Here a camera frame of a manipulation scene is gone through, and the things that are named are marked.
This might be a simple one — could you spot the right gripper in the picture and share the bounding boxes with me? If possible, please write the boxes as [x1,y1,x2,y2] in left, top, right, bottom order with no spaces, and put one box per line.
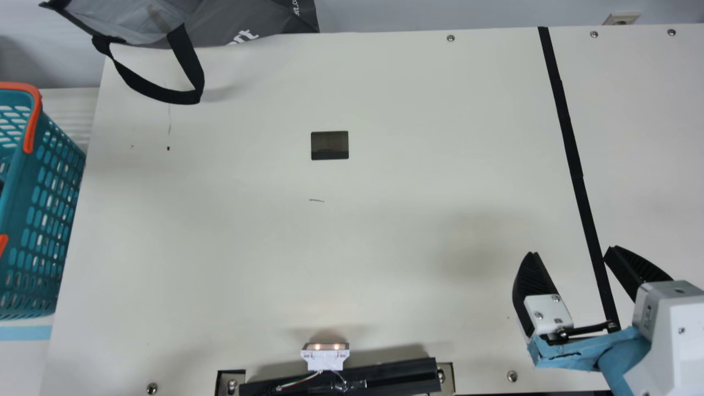
[512,245,675,395]

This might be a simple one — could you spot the black strip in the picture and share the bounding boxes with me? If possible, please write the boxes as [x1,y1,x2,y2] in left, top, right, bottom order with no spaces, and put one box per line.
[537,26,623,334]

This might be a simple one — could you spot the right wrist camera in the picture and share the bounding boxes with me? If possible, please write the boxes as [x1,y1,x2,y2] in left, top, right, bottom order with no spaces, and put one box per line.
[623,280,704,396]

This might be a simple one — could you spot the dark grey bag with straps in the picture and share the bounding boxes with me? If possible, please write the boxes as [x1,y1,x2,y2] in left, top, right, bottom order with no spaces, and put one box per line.
[38,0,320,106]

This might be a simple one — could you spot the small white light device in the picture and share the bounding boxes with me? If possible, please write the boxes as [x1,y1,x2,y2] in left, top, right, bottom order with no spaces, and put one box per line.
[301,342,350,371]

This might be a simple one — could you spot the teal shopping basket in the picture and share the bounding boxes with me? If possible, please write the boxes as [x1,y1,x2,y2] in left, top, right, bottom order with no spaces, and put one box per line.
[0,82,87,321]

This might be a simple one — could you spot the light blue tape strip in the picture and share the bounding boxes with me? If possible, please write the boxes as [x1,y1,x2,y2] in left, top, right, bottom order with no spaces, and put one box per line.
[0,325,52,342]

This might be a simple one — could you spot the small square scanner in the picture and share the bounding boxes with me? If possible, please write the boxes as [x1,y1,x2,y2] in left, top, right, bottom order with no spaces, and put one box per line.
[311,131,350,161]

